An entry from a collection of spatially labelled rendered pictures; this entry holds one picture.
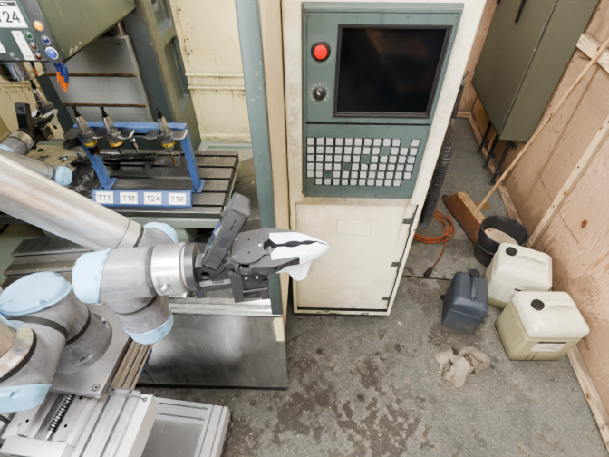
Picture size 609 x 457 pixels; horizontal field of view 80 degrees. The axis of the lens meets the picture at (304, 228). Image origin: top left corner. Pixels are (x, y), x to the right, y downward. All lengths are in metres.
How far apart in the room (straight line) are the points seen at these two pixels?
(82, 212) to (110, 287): 0.16
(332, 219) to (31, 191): 1.22
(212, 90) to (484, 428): 2.45
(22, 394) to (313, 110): 1.04
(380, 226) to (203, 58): 1.47
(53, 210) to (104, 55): 1.59
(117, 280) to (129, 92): 1.76
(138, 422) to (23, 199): 0.58
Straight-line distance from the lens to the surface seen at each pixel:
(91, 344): 1.00
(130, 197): 1.81
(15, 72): 1.82
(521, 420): 2.35
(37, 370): 0.84
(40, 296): 0.88
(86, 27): 1.67
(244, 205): 0.49
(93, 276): 0.58
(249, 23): 0.76
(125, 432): 1.04
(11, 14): 1.54
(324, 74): 1.23
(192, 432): 1.91
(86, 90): 2.35
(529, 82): 2.99
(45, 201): 0.68
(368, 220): 1.66
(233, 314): 1.42
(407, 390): 2.20
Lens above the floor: 1.98
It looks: 45 degrees down
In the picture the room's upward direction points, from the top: straight up
